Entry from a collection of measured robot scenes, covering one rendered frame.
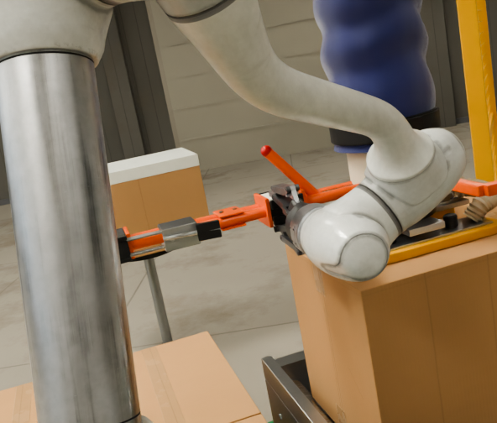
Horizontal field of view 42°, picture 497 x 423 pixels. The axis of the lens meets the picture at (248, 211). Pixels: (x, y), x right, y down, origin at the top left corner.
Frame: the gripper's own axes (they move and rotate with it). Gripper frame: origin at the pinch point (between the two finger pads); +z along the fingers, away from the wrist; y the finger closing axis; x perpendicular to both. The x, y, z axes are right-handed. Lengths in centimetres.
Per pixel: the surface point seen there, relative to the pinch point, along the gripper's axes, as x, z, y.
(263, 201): -2.6, -1.9, -2.3
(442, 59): 477, 681, 21
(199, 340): -11, 72, 54
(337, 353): 6.0, -6.2, 31.7
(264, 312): 47, 212, 110
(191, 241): -18.2, -2.5, 1.8
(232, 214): -9.4, -2.5, -1.5
